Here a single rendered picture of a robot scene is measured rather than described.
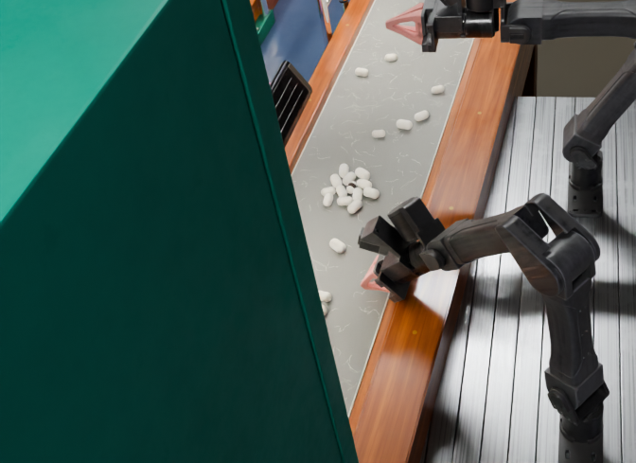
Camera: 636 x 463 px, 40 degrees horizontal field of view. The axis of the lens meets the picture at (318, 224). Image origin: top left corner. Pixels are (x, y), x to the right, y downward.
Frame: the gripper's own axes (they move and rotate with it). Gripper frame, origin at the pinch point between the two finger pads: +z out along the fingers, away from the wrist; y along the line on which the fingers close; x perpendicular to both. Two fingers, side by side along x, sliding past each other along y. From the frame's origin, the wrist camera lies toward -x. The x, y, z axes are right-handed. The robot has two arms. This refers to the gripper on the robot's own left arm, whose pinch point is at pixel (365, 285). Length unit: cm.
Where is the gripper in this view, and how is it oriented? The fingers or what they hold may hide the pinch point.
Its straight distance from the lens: 165.6
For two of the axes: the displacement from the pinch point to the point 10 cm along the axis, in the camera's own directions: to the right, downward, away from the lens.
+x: 7.3, 6.1, 3.2
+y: -3.0, 7.0, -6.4
